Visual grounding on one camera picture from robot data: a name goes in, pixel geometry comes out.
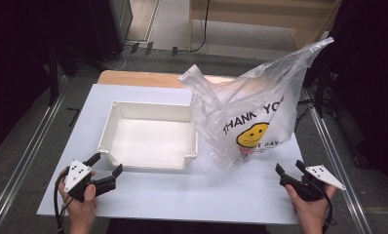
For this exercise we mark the person's left hand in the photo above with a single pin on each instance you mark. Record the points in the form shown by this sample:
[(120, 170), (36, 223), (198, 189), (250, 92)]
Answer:
[(81, 211)]

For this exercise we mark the black metal stand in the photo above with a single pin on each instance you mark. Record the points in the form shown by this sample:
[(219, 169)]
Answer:
[(54, 78)]

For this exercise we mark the white plastic bin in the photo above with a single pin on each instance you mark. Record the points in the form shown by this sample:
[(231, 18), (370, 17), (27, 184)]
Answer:
[(149, 143)]

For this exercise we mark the black power adapter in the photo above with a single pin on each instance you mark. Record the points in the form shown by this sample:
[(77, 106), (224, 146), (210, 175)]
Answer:
[(134, 47)]

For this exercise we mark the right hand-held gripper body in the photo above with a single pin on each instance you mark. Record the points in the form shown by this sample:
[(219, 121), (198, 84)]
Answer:
[(309, 190)]

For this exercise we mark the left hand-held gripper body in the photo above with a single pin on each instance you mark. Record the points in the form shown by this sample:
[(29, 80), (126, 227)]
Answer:
[(75, 175)]

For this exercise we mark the black tripod stand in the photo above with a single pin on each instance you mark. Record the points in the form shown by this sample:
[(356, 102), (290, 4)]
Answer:
[(320, 94)]

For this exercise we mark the person's right hand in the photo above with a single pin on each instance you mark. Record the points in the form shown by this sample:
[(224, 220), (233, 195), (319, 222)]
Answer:
[(310, 214)]

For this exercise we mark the clear printed plastic bag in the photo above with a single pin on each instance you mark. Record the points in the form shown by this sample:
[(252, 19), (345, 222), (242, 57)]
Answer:
[(263, 97)]

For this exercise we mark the white board sheet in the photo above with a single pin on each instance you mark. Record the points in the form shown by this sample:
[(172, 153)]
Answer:
[(169, 195)]

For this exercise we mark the metal floor rail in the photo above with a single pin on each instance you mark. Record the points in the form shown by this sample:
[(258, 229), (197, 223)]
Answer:
[(23, 162), (338, 169)]

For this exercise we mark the wooden table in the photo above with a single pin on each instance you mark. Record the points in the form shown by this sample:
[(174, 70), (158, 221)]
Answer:
[(133, 79)]

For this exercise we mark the light wooden shelf unit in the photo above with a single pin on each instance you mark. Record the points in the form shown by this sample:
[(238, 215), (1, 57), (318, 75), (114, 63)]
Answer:
[(247, 16)]

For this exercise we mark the dark cabinet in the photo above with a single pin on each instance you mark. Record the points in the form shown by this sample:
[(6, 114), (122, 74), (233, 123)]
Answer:
[(110, 26)]

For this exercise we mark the dark curtain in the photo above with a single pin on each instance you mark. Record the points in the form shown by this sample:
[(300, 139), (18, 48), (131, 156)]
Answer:
[(370, 81), (16, 65)]

